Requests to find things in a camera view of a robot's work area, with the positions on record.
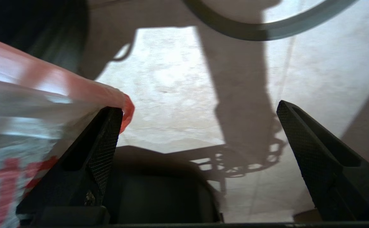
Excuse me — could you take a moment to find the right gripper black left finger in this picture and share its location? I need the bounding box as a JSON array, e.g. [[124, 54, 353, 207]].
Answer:
[[16, 107, 123, 216]]

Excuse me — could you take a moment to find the white red-printed plastic bag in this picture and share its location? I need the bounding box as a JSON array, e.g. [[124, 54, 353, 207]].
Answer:
[[0, 34, 135, 228]]

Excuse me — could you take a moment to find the grey round trash bin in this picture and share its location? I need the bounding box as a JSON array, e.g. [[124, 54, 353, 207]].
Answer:
[[0, 0, 88, 73]]

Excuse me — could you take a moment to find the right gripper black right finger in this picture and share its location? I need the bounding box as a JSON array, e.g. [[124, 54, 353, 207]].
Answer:
[[276, 100, 369, 221]]

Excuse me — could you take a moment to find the grey trash can ring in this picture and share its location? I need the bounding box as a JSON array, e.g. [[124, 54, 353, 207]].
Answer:
[[183, 0, 359, 41]]

